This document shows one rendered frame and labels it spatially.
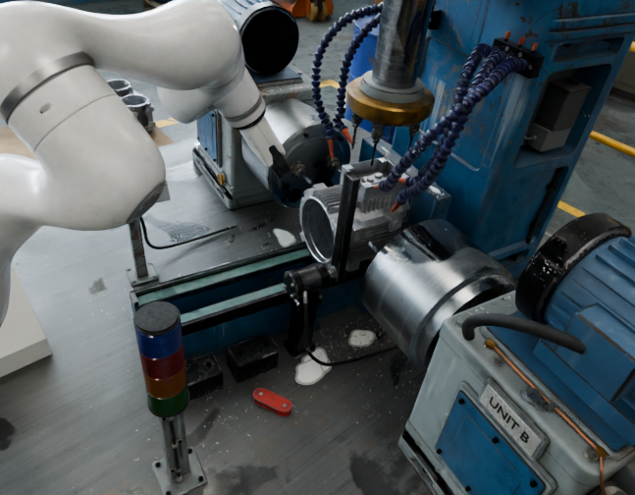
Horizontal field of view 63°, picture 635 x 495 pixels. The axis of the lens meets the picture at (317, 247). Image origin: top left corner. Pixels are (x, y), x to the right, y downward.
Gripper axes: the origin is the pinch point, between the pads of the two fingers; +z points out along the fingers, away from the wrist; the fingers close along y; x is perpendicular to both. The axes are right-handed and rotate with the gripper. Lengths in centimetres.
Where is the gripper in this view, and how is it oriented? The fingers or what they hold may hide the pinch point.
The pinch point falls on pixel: (280, 167)
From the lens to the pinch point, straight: 113.2
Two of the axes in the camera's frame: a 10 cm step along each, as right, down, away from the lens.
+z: 3.5, 5.4, 7.6
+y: 4.9, 5.8, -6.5
